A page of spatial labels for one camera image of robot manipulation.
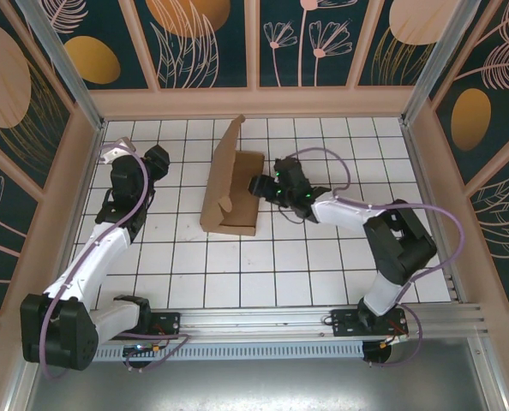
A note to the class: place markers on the brown cardboard box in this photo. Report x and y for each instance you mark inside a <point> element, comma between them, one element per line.
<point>220,180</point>

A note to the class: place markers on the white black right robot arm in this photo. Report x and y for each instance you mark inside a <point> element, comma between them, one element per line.
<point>400,244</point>

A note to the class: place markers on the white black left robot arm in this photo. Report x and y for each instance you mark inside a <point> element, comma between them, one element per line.
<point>66,334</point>

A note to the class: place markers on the small green circuit board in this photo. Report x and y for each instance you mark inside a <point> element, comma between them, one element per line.
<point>141,349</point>

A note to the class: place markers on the galvanised metal sheet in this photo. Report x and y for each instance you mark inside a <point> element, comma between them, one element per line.
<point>259,385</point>

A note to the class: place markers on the aluminium mounting rail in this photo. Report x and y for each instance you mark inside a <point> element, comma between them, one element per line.
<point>254,321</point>

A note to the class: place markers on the aluminium side rail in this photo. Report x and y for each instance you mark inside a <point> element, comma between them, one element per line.
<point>422,180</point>

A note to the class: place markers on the aluminium frame post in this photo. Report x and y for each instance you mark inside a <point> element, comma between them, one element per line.
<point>61,55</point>
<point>434,55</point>

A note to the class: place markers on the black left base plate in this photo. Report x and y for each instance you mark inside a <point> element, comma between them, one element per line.
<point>169,321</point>

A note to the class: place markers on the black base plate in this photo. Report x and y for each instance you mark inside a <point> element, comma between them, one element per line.
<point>169,321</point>
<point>342,323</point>

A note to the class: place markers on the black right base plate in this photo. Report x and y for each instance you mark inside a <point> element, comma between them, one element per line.
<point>342,323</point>

